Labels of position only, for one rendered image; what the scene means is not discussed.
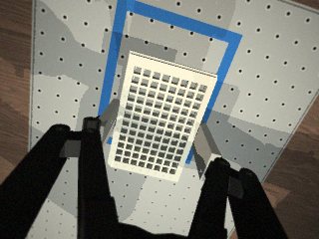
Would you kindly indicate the grey perforated plate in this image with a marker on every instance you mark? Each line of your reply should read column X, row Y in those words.
column 271, row 84

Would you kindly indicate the blue tape rectangle outline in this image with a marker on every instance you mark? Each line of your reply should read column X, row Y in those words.
column 233, row 39

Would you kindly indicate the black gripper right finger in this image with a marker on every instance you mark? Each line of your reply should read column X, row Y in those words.
column 252, row 212

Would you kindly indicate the white well plate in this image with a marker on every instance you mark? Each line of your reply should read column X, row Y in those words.
column 161, row 107

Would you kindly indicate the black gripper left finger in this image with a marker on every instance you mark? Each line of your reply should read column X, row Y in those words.
column 25, row 189

